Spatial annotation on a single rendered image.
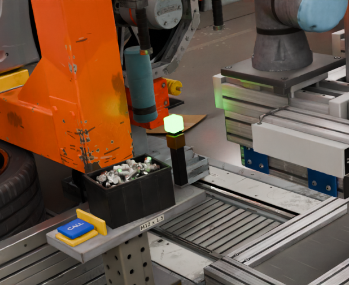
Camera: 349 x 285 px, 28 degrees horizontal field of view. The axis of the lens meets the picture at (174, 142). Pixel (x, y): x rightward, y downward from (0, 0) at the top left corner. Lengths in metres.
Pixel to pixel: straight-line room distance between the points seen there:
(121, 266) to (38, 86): 0.60
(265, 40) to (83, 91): 0.52
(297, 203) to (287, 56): 1.08
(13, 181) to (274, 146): 0.86
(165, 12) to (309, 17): 0.96
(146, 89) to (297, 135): 0.99
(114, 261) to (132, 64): 0.77
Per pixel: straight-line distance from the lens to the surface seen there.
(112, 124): 2.02
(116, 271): 1.97
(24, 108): 2.23
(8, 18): 2.40
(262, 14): 1.73
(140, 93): 2.47
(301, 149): 1.57
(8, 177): 2.18
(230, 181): 2.93
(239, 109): 1.86
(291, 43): 1.73
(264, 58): 1.74
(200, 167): 2.93
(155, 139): 3.05
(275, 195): 2.78
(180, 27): 2.77
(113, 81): 2.00
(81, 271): 2.20
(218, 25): 2.54
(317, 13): 1.59
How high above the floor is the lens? 1.31
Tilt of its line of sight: 21 degrees down
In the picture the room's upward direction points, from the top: 7 degrees counter-clockwise
